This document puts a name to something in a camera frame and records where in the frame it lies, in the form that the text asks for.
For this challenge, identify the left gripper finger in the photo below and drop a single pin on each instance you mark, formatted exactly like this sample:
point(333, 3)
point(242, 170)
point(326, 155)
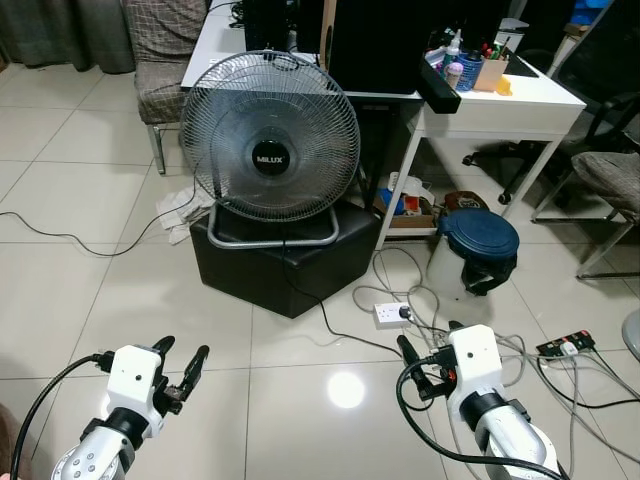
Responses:
point(164, 348)
point(197, 368)

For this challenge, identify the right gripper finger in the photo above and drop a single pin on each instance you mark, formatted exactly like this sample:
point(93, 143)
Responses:
point(455, 326)
point(409, 355)

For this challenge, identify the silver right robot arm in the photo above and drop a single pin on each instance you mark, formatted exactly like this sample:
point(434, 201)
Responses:
point(510, 440)

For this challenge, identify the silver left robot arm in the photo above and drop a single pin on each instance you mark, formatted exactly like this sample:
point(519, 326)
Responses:
point(98, 450)

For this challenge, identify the white power strip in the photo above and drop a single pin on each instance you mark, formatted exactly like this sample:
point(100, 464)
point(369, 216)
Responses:
point(390, 314)

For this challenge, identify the waste bin with blue lid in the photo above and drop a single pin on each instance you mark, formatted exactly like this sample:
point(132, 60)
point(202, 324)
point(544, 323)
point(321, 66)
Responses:
point(480, 238)

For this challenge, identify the black power strip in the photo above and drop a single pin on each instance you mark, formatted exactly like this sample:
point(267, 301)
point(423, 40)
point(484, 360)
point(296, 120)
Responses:
point(565, 345)

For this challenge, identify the black leather ottoman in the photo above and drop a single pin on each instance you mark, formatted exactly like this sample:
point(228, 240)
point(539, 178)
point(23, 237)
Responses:
point(270, 275)

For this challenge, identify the cardboard box with clutter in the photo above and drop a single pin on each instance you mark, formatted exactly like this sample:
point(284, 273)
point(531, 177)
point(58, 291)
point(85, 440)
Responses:
point(408, 205)

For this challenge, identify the white crumpled cloth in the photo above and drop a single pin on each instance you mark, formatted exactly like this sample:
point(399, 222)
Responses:
point(185, 215)

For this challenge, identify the checked grey metal-leg chair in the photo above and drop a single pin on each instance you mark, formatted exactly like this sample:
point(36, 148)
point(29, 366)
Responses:
point(610, 178)

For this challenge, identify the black speaker bar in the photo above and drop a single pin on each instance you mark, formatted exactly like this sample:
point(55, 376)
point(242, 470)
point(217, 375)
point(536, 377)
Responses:
point(440, 90)

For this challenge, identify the small yellow toy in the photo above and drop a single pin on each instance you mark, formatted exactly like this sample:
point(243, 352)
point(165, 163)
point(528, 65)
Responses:
point(504, 88)

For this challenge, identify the small pink white bottle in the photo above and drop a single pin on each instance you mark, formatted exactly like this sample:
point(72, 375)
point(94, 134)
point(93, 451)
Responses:
point(453, 75)

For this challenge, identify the blue cup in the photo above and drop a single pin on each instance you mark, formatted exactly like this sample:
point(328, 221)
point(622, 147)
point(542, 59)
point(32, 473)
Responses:
point(469, 74)

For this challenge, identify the wooden pen holder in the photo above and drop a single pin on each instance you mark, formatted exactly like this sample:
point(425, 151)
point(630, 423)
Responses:
point(491, 76)

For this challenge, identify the black computer monitor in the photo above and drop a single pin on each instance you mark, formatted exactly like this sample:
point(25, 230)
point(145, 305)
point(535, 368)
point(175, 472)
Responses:
point(390, 45)

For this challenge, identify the checked grey chair with backrest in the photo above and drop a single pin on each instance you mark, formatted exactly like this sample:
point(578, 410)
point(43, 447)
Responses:
point(160, 40)

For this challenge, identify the grey curtain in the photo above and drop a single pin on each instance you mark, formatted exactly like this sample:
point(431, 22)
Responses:
point(65, 30)

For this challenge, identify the black computer tower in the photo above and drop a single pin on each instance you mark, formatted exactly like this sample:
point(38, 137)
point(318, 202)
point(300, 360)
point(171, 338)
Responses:
point(280, 22)

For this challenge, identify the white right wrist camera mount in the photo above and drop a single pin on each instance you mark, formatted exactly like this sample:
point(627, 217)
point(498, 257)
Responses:
point(474, 360)

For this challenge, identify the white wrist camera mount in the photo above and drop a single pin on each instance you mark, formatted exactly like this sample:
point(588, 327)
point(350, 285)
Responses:
point(132, 378)
point(474, 360)

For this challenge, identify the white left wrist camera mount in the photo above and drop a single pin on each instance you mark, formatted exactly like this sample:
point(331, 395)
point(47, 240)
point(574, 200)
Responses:
point(132, 378)

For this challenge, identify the grey round base plate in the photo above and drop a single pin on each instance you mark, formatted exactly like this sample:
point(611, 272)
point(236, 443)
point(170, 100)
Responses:
point(632, 335)

